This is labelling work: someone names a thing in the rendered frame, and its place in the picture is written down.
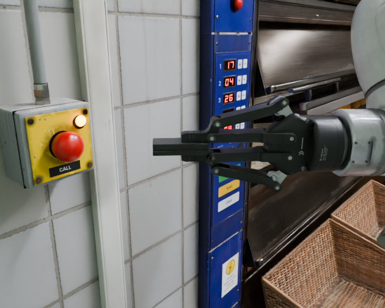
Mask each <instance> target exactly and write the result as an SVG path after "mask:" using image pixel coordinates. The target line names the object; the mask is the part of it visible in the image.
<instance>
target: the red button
mask: <svg viewBox="0 0 385 308"><path fill-rule="evenodd" d="M51 149H52V152H53V154H54V155H55V156H56V158H57V159H59V160H60V161H63V162H65V163H70V162H74V161H76V160H77V159H79V158H80V157H81V155H82V154H83V151H84V142H83V140H82V138H81V137H80V136H79V135H78V134H76V133H74V132H71V131H67V132H63V133H59V134H58V135H57V136H56V137H55V138H54V139H53V141H52V144H51Z"/></svg>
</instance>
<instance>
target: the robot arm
mask: <svg viewBox="0 0 385 308"><path fill-rule="evenodd" d="M351 49H352V54H353V61H354V67H355V71H356V75H357V79H358V81H359V84H360V86H361V88H362V91H363V93H364V97H365V102H366V109H338V110H336V111H334V112H333V113H332V114H331V115H301V114H298V113H297V112H293V111H292V110H291V109H290V107H289V105H288V103H289V101H288V99H287V98H285V97H283V96H281V95H276V96H275V97H273V98H272V99H270V100H269V101H267V102H266V103H262V104H258V105H255V106H251V107H248V108H243V109H239V110H236V111H231V112H227V113H223V114H219V115H214V116H213V117H211V119H210V124H209V126H208V128H207V129H206V130H195V131H182V132H181V137H176V138H153V156H177V155H181V160H182V161H184V162H195V161H205V162H207V163H208V164H209V166H210V169H211V172H212V174H213V175H217V176H220V177H226V178H232V179H236V180H241V181H245V182H251V183H257V184H261V185H265V186H267V187H269V188H270V189H272V190H273V191H275V192H278V191H280V190H281V188H282V187H281V183H282V182H283V180H284V179H285V177H286V176H287V175H294V174H296V173H298V172H328V171H332V172H333V173H334V174H336V175H338V176H364V175H366V176H376V175H382V176H385V0H361V1H360V3H359V4H358V5H357V7H356V10H355V11H354V15H353V19H352V22H351ZM273 114H275V115H276V116H280V115H283V116H282V117H280V118H279V119H277V120H276V121H275V122H273V123H272V124H270V125H269V126H268V127H267V128H248V129H220V128H225V127H229V126H232V125H236V124H239V123H244V122H248V121H251V120H256V119H261V118H264V117H268V116H271V115H273ZM208 142H210V143H230V142H261V143H264V145H263V146H255V147H235V148H208V145H209V143H208ZM243 161H260V162H263V163H267V162H268V163H270V164H271V165H272V166H274V167H275V168H276V169H278V171H277V172H275V171H269V172H268V173H266V172H264V171H262V170H257V169H251V168H248V167H243V166H237V165H233V164H227V163H222V162H243Z"/></svg>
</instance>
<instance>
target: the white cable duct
mask: <svg viewBox="0 0 385 308"><path fill-rule="evenodd" d="M73 9H74V16H75V29H76V41H77V49H78V61H79V74H80V81H81V94H82V101H84V100H85V102H87V103H88V104H89V108H90V121H91V129H92V142H93V156H94V163H95V168H94V169H93V170H90V171H89V179H90V191H91V199H92V211H93V224H94V231H95V244H96V251H97V263H98V277H99V283H100V296H101V308H127V293H126V283H125V265H124V256H123V238H122V220H121V210H120V193H119V175H118V165H117V147H116V129H115V120H114V102H113V92H112V74H111V56H110V47H109V29H108V11H107V1H106V0H73Z"/></svg>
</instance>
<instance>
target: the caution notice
mask: <svg viewBox="0 0 385 308"><path fill-rule="evenodd" d="M238 254H239V252H238V253H237V254H235V255H234V256H233V257H232V258H230V259H229V260H228V261H226V262H225V263H224V264H223V265H222V297H223V296H224V295H226V294H227V293H228V292H229V291H231V289H232V288H233V287H235V286H236V285H237V281H238Z"/></svg>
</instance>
